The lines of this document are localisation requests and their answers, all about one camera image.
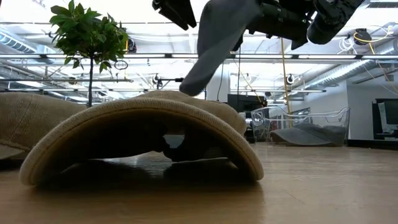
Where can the black screen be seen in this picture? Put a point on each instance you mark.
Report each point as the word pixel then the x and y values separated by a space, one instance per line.
pixel 245 102

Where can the grey baseball cap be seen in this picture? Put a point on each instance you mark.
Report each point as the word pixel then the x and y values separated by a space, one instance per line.
pixel 298 137
pixel 214 37

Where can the black computer monitor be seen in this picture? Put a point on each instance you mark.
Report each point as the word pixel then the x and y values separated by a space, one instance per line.
pixel 393 115

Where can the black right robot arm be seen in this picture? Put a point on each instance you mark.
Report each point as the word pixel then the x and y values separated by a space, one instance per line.
pixel 329 21

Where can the green potted plant black pot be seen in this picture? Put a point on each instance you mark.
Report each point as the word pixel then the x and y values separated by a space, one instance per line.
pixel 87 34

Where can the silver ventilation duct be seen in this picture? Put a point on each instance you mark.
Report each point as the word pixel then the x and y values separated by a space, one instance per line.
pixel 342 73

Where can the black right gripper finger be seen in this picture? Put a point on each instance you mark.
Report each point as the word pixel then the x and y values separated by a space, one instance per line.
pixel 259 21
pixel 237 43

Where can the black aluminium table frame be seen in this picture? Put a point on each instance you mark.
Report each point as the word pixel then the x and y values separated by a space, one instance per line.
pixel 373 143

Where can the clear plastic bin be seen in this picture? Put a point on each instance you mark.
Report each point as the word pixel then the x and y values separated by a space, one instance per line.
pixel 261 121

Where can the tan baseball cap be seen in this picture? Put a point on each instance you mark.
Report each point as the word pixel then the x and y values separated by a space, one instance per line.
pixel 31 121
pixel 124 107

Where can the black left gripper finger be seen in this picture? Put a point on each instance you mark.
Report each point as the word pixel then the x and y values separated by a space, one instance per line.
pixel 180 15

